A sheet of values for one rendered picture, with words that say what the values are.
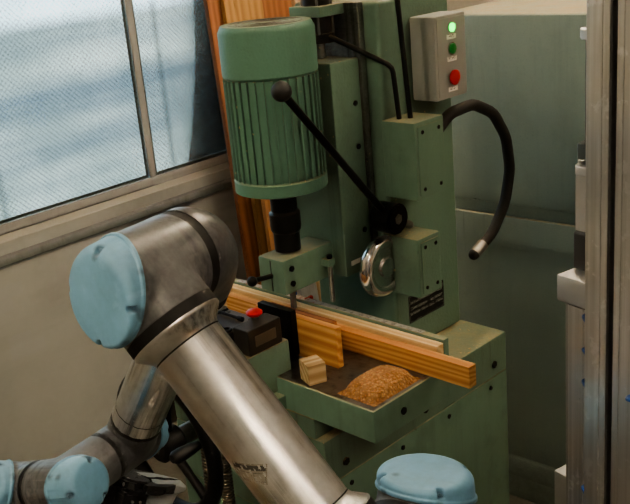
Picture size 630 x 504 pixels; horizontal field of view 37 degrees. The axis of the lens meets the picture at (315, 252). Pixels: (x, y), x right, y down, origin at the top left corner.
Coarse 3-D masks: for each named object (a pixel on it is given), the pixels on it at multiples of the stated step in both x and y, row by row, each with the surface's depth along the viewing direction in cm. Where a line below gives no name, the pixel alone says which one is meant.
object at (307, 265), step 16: (304, 240) 190; (320, 240) 189; (272, 256) 183; (288, 256) 182; (304, 256) 183; (320, 256) 187; (272, 272) 182; (288, 272) 181; (304, 272) 184; (320, 272) 187; (272, 288) 184; (288, 288) 182
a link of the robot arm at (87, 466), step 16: (80, 448) 132; (96, 448) 133; (112, 448) 134; (32, 464) 133; (48, 464) 130; (64, 464) 127; (80, 464) 127; (96, 464) 129; (112, 464) 133; (32, 480) 130; (48, 480) 127; (64, 480) 125; (80, 480) 126; (96, 480) 128; (112, 480) 134; (32, 496) 129; (48, 496) 127; (64, 496) 125; (80, 496) 126; (96, 496) 128
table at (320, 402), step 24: (360, 360) 175; (288, 384) 170; (336, 384) 167; (432, 384) 167; (288, 408) 172; (312, 408) 167; (336, 408) 163; (360, 408) 158; (384, 408) 158; (408, 408) 163; (360, 432) 160; (384, 432) 159
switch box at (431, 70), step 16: (416, 16) 182; (432, 16) 179; (448, 16) 181; (416, 32) 182; (432, 32) 179; (448, 32) 182; (464, 32) 185; (416, 48) 183; (432, 48) 180; (464, 48) 186; (416, 64) 184; (432, 64) 181; (448, 64) 183; (464, 64) 187; (416, 80) 185; (432, 80) 182; (448, 80) 184; (464, 80) 188; (416, 96) 186; (432, 96) 184; (448, 96) 185
